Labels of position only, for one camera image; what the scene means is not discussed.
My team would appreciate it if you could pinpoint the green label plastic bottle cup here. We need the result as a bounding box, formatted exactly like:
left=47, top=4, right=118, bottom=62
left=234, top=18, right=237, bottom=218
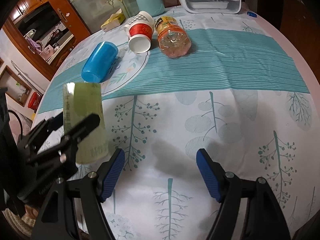
left=63, top=82, right=108, bottom=164

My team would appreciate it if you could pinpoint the blue plastic cup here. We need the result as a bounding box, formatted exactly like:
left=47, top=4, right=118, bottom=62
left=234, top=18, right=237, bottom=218
left=81, top=41, right=118, bottom=83

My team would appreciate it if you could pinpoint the red paper cup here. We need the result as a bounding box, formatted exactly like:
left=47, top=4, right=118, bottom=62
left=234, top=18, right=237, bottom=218
left=128, top=21, right=154, bottom=54

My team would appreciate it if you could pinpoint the orange juice bottle cup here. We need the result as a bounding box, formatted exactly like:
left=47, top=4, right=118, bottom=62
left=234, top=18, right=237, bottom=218
left=155, top=16, right=191, bottom=58

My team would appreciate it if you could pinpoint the grey checkered paper cup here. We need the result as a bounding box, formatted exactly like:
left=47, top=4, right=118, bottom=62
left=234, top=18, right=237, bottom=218
left=123, top=11, right=154, bottom=33

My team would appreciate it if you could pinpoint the red tin container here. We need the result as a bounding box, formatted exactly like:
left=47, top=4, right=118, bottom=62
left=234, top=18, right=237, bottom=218
left=28, top=92, right=42, bottom=112

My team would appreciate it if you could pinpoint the wooden kitchen cabinet counter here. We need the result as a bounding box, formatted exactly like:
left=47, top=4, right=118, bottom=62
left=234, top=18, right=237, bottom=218
left=47, top=34, right=78, bottom=70

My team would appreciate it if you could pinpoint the leaf pattern tablecloth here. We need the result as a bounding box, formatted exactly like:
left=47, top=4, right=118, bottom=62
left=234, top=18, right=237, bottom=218
left=34, top=7, right=319, bottom=239

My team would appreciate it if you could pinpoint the yellow tissue box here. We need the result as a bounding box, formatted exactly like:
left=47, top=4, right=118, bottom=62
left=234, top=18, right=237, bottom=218
left=101, top=9, right=126, bottom=32

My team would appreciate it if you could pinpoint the teal striped table runner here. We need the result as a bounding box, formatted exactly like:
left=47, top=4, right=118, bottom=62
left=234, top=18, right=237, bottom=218
left=37, top=28, right=311, bottom=114

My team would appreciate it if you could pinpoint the light blue canister brown lid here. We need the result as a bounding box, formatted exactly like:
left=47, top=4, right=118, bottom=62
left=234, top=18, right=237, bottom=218
left=136, top=0, right=165, bottom=17

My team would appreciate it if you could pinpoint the small blue bottle cap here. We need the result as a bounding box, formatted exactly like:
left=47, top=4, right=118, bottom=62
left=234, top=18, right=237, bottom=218
left=247, top=11, right=257, bottom=18

